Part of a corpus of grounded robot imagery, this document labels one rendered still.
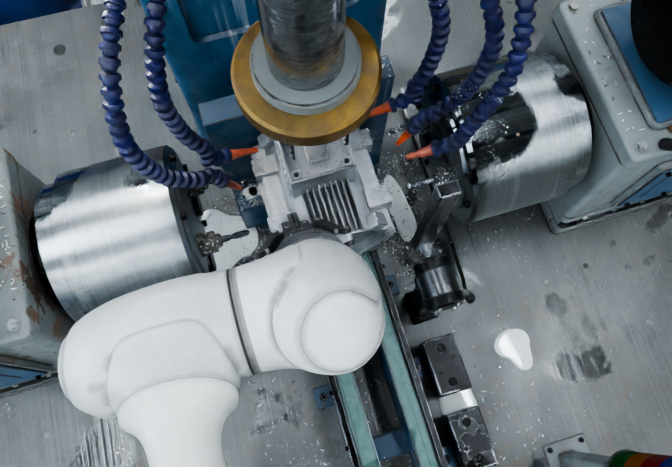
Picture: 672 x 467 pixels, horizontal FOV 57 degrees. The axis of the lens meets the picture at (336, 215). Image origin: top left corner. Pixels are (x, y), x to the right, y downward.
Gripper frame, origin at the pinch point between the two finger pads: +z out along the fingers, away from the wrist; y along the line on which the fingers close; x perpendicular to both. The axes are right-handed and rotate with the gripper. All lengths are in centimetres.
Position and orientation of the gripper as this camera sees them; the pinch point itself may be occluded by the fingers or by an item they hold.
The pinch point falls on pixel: (295, 227)
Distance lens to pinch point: 90.4
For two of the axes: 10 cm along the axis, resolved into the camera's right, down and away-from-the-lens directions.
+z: -1.5, -1.9, 9.7
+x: 2.4, 9.4, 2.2
